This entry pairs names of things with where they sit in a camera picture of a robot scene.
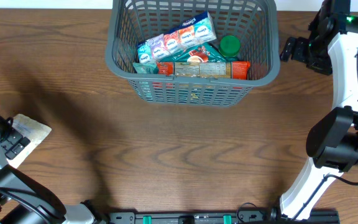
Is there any white paper pouch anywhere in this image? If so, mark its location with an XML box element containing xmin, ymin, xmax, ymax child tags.
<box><xmin>7</xmin><ymin>114</ymin><xmax>52</xmax><ymax>168</ymax></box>

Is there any orange pasta packet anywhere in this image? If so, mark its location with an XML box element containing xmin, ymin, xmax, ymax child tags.
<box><xmin>157</xmin><ymin>61</ymin><xmax>251</xmax><ymax>80</ymax></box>

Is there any green lid jar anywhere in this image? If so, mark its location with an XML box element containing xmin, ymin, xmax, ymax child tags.
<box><xmin>218</xmin><ymin>35</ymin><xmax>241</xmax><ymax>57</ymax></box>

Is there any green Nescafe coffee bag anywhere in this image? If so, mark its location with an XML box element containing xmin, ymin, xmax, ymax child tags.
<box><xmin>160</xmin><ymin>43</ymin><xmax>239</xmax><ymax>63</ymax></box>

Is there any colourful tissue pack strip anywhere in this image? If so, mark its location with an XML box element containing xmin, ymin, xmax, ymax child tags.
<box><xmin>137</xmin><ymin>11</ymin><xmax>217</xmax><ymax>63</ymax></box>

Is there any teal small packet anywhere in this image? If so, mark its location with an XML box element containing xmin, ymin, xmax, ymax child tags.
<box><xmin>133</xmin><ymin>62</ymin><xmax>158</xmax><ymax>74</ymax></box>

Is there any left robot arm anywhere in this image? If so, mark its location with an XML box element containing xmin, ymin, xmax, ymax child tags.
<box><xmin>0</xmin><ymin>114</ymin><xmax>109</xmax><ymax>224</ymax></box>

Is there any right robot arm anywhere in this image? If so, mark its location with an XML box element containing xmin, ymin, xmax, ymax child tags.
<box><xmin>270</xmin><ymin>0</ymin><xmax>358</xmax><ymax>222</ymax></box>

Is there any grey plastic basket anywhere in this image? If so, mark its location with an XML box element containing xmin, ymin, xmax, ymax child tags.
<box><xmin>105</xmin><ymin>0</ymin><xmax>280</xmax><ymax>107</ymax></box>

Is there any black mounting rail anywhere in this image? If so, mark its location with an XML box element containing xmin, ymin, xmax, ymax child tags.
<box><xmin>108</xmin><ymin>203</ymin><xmax>341</xmax><ymax>224</ymax></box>

